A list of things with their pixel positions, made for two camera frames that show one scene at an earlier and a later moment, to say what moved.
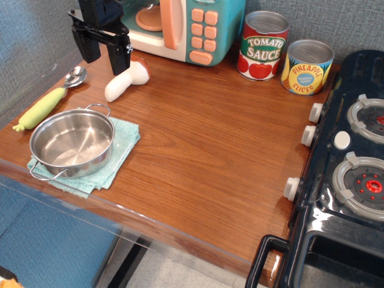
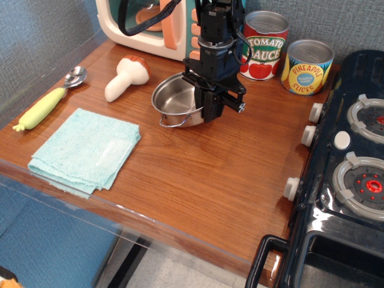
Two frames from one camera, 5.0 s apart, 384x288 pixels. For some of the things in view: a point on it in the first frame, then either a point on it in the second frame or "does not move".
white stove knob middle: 308,135 does not move
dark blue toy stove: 335,235 does not move
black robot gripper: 101,19 -> 218,67
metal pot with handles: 75,143 -> 176,97
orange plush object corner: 10,283 does not move
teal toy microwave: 203,32 does not move
